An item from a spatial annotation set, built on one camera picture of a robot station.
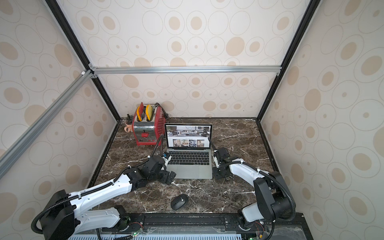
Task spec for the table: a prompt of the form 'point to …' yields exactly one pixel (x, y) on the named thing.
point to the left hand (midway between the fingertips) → (172, 171)
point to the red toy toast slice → (140, 112)
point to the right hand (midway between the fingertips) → (217, 175)
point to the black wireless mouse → (179, 201)
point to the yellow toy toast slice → (149, 112)
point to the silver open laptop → (188, 146)
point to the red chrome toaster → (148, 133)
